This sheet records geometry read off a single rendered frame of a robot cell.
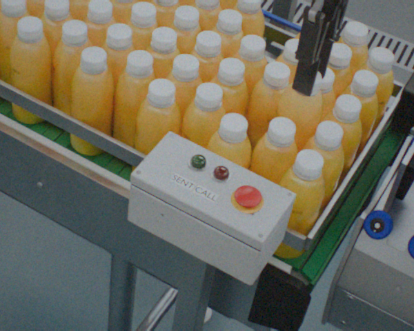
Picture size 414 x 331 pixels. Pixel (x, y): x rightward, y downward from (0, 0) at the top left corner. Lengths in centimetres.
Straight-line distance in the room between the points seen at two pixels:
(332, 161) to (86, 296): 120
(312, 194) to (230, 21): 34
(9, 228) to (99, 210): 105
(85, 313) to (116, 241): 85
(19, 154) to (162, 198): 42
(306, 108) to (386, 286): 32
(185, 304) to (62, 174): 30
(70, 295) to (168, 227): 119
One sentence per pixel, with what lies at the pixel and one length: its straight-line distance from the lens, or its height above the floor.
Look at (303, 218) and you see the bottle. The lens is 131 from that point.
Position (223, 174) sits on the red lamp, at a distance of 119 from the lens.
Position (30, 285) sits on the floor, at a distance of 241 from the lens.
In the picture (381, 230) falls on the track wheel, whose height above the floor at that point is 96.
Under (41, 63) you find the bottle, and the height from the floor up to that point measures 103.
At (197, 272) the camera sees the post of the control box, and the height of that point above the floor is 93.
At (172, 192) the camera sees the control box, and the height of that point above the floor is 110.
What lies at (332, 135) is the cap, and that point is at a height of 109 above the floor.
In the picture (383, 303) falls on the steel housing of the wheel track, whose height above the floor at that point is 84.
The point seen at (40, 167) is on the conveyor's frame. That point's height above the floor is 86.
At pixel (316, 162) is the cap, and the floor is 109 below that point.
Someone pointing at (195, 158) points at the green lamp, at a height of 111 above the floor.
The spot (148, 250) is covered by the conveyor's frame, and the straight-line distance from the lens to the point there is 149.
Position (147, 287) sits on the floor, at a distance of 241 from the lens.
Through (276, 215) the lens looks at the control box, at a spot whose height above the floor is 110.
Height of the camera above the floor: 199
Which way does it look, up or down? 47 degrees down
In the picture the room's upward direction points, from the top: 10 degrees clockwise
